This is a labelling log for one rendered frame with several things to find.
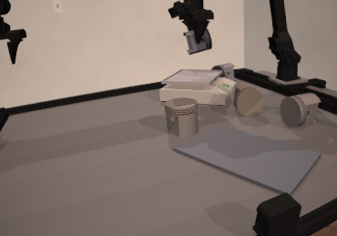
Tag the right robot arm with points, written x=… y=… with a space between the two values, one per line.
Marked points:
x=280 y=41

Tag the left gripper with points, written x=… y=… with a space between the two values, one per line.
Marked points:
x=15 y=36

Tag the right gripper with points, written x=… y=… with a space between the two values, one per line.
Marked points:
x=198 y=14

